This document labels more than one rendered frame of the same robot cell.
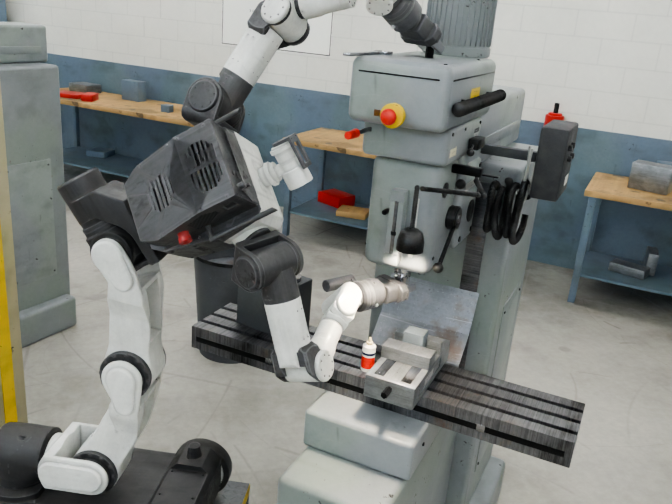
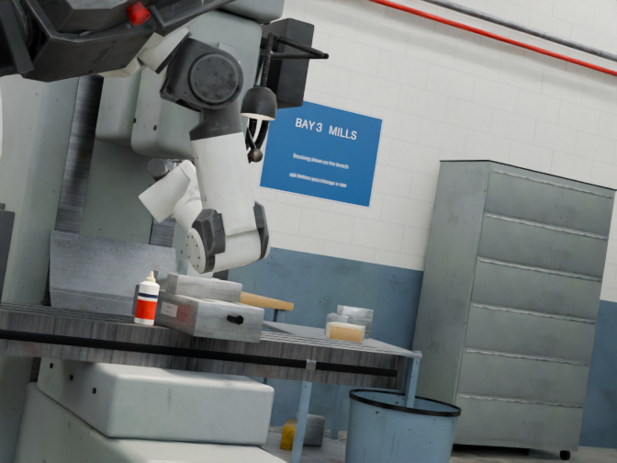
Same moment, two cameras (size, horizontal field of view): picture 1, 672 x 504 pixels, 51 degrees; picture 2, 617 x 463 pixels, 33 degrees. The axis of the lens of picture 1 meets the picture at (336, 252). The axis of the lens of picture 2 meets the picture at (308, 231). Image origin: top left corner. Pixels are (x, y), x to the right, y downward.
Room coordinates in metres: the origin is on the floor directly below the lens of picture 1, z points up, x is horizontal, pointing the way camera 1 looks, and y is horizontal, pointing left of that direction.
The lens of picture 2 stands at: (0.35, 1.43, 1.14)
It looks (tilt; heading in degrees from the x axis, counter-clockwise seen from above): 2 degrees up; 307
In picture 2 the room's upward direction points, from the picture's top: 9 degrees clockwise
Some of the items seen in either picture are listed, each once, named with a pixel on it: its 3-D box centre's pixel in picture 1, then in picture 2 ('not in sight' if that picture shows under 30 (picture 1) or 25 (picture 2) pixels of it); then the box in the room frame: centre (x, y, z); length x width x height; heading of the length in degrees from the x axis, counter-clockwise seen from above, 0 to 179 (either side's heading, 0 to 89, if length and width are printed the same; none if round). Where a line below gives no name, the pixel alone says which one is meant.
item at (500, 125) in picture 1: (466, 122); not in sight; (2.39, -0.40, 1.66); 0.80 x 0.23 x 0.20; 156
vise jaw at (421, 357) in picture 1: (408, 353); (204, 287); (1.85, -0.24, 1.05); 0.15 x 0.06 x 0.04; 67
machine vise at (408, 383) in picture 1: (409, 360); (196, 302); (1.88, -0.25, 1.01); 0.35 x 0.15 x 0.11; 157
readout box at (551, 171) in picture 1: (556, 159); (279, 65); (2.07, -0.63, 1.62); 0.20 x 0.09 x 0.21; 156
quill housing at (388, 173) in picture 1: (411, 208); (196, 87); (1.94, -0.20, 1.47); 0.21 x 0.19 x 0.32; 66
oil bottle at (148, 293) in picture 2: (368, 353); (147, 298); (1.90, -0.13, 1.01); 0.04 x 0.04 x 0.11
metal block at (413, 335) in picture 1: (415, 339); (195, 275); (1.91, -0.26, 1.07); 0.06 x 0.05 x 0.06; 67
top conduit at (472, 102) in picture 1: (480, 101); not in sight; (1.90, -0.35, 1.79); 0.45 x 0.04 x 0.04; 156
